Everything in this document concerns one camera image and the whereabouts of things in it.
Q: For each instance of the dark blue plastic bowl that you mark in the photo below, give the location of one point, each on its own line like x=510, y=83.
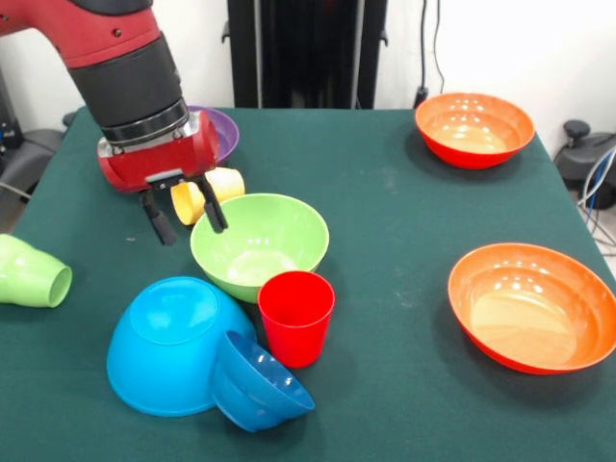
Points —
x=255, y=390

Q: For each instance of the black equipment box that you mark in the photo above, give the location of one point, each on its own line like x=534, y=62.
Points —
x=9, y=120

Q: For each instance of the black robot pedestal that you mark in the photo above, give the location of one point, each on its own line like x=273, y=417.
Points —
x=298, y=48

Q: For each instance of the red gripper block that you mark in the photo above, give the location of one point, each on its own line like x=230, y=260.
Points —
x=159, y=159

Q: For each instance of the dark green tablecloth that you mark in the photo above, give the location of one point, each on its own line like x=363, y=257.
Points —
x=385, y=216

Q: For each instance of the light green plastic bowl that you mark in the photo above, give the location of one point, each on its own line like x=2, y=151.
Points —
x=269, y=250

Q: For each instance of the purple plastic bowl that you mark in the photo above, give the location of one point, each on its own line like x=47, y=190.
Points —
x=226, y=132

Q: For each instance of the red plastic cup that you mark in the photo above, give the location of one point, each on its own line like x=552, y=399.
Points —
x=293, y=322

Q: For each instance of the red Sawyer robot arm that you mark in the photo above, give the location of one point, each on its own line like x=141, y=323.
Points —
x=110, y=58

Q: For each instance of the green stepped plastic cup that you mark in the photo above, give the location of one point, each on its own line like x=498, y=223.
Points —
x=29, y=279

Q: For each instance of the yellow stepped plastic cup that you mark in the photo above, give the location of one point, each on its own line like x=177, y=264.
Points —
x=228, y=185

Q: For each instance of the orange plastic bowl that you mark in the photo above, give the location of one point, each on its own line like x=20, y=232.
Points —
x=474, y=130
x=529, y=313

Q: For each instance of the light blue plastic bowl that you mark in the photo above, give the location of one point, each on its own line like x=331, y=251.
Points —
x=168, y=356

